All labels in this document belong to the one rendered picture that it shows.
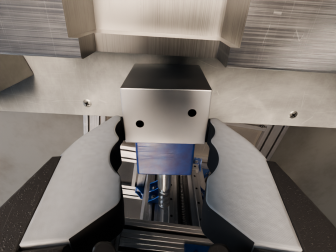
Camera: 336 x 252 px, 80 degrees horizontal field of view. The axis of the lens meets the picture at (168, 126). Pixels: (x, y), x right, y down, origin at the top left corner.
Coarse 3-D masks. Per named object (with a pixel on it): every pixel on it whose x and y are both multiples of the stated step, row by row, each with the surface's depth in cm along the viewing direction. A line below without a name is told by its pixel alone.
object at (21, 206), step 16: (48, 160) 8; (32, 176) 8; (48, 176) 8; (16, 192) 7; (32, 192) 7; (0, 208) 6; (16, 208) 6; (32, 208) 6; (0, 224) 6; (16, 224) 6; (0, 240) 6; (16, 240) 6
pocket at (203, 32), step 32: (64, 0) 6; (96, 0) 8; (128, 0) 8; (160, 0) 8; (192, 0) 8; (224, 0) 8; (96, 32) 8; (128, 32) 8; (160, 32) 9; (192, 32) 9; (224, 32) 8; (224, 64) 7
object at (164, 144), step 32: (160, 64) 15; (128, 96) 11; (160, 96) 11; (192, 96) 11; (128, 128) 12; (160, 128) 12; (192, 128) 12; (160, 160) 15; (192, 160) 15; (160, 192) 18
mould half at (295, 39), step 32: (0, 0) 6; (32, 0) 6; (256, 0) 6; (288, 0) 6; (320, 0) 6; (0, 32) 6; (32, 32) 6; (64, 32) 6; (256, 32) 6; (288, 32) 6; (320, 32) 6; (256, 64) 7; (288, 64) 7; (320, 64) 7
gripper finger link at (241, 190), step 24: (216, 120) 12; (216, 144) 10; (240, 144) 10; (216, 168) 8; (240, 168) 8; (264, 168) 8; (216, 192) 7; (240, 192) 7; (264, 192) 7; (216, 216) 6; (240, 216) 6; (264, 216) 6; (288, 216) 6; (216, 240) 7; (240, 240) 6; (264, 240) 6; (288, 240) 6
